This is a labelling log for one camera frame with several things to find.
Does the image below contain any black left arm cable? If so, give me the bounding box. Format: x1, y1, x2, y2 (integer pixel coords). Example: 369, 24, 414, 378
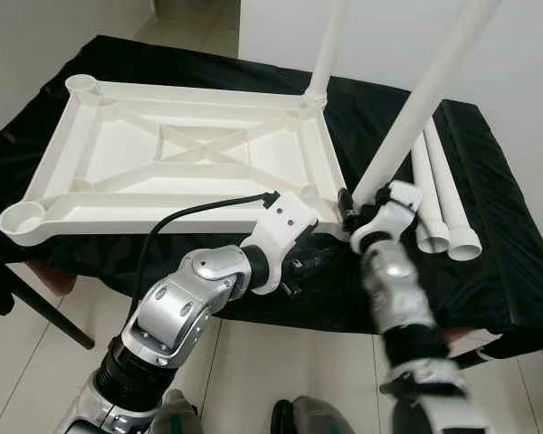
127, 190, 281, 317

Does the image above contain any black table cloth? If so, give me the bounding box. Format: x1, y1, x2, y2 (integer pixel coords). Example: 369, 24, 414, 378
0, 34, 543, 358

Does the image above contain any grey robot left leg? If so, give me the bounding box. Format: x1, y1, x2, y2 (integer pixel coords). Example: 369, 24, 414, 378
149, 389, 205, 434

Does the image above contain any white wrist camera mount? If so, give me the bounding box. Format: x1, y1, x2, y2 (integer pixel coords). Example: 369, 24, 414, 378
348, 181, 424, 254
243, 190, 316, 295

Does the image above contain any white plastic table top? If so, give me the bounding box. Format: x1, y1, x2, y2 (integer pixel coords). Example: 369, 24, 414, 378
0, 75, 354, 247

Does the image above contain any grey robot leg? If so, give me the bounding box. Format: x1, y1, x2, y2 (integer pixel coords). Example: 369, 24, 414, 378
271, 396, 354, 434
149, 389, 205, 434

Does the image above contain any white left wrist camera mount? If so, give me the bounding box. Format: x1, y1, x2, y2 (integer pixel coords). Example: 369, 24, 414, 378
243, 190, 316, 295

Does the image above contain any black metal table leg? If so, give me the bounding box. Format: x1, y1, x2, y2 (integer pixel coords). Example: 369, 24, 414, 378
9, 267, 96, 351
457, 348, 490, 370

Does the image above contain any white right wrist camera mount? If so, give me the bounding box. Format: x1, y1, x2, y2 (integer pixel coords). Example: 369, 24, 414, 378
348, 181, 424, 254

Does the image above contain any grey robot right leg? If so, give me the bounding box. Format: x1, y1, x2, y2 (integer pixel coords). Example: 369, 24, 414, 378
271, 396, 354, 434

